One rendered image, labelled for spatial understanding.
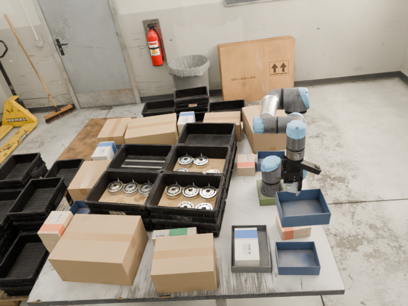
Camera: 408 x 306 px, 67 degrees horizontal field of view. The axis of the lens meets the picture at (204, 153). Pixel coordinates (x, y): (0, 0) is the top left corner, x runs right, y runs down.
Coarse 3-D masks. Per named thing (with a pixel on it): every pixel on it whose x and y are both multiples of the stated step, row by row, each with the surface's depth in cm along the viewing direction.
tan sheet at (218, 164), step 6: (210, 162) 213; (216, 162) 212; (222, 162) 212; (174, 168) 213; (186, 168) 211; (192, 168) 210; (198, 168) 210; (204, 168) 209; (210, 168) 208; (216, 168) 207; (222, 168) 206
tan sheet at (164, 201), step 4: (200, 188) 193; (164, 192) 194; (164, 196) 191; (180, 196) 190; (160, 200) 189; (164, 200) 188; (168, 200) 188; (172, 200) 187; (176, 200) 187; (180, 200) 187; (184, 200) 186; (188, 200) 186; (192, 200) 185; (196, 200) 185; (200, 200) 185; (212, 200) 183; (160, 204) 186; (164, 204) 186; (168, 204) 185; (172, 204) 185; (176, 204) 185; (196, 204) 183; (212, 204) 181
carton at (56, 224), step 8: (56, 216) 175; (64, 216) 174; (72, 216) 178; (48, 224) 171; (56, 224) 170; (64, 224) 171; (40, 232) 167; (48, 232) 166; (56, 232) 165; (48, 240) 169; (56, 240) 168
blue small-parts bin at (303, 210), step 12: (276, 192) 140; (288, 192) 140; (300, 192) 140; (312, 192) 140; (276, 204) 141; (288, 204) 142; (300, 204) 141; (312, 204) 140; (324, 204) 134; (288, 216) 128; (300, 216) 128; (312, 216) 128; (324, 216) 128
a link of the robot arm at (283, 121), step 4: (296, 112) 134; (288, 116) 133; (292, 116) 132; (296, 116) 131; (300, 116) 132; (280, 120) 131; (284, 120) 131; (288, 120) 130; (292, 120) 129; (300, 120) 129; (304, 120) 132; (280, 124) 131; (284, 124) 131; (280, 128) 131; (284, 128) 131; (280, 132) 133; (284, 132) 133
